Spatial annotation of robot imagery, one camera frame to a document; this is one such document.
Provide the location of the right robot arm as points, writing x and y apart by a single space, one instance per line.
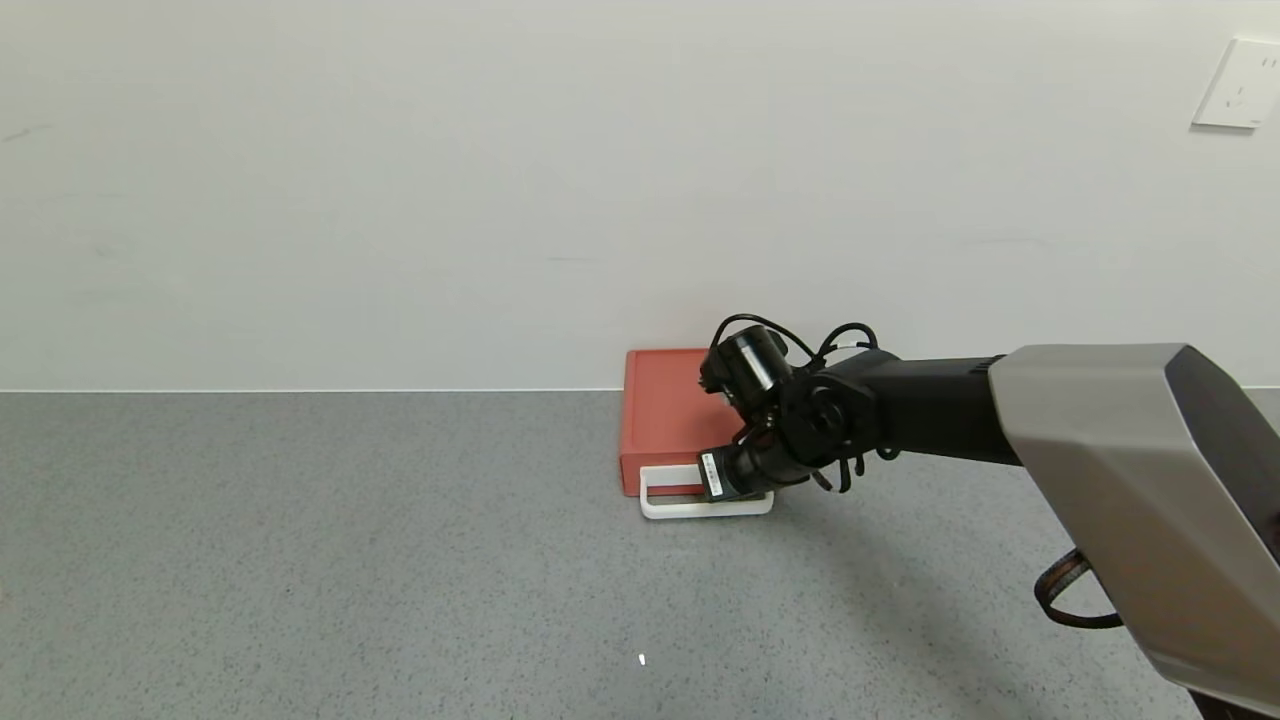
1090 440

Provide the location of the red drawer tray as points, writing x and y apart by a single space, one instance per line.
675 490

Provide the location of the white wall socket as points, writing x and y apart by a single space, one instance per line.
1243 85

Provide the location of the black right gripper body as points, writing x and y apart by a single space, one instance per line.
714 477

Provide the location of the red drawer casing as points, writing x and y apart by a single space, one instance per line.
660 410

